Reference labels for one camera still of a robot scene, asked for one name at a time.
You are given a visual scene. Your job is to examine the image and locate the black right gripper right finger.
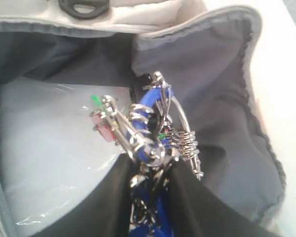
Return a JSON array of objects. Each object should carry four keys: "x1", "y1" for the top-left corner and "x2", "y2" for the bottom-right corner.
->
[{"x1": 169, "y1": 160, "x2": 275, "y2": 237}]

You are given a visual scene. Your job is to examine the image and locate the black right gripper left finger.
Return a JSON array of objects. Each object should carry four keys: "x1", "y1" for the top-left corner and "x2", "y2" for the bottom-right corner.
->
[{"x1": 36, "y1": 154, "x2": 134, "y2": 237}]

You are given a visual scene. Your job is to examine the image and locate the bunch of colourful key tags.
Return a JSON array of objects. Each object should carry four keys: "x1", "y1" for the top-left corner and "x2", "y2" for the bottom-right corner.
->
[{"x1": 90, "y1": 71, "x2": 203, "y2": 237}]

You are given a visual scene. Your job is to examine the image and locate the beige duffel bag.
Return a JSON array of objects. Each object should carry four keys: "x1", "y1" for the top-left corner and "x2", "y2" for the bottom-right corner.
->
[{"x1": 0, "y1": 0, "x2": 286, "y2": 237}]

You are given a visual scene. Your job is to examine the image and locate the clear plastic packet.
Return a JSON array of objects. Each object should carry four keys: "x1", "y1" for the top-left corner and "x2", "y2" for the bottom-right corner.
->
[{"x1": 0, "y1": 78, "x2": 131, "y2": 237}]

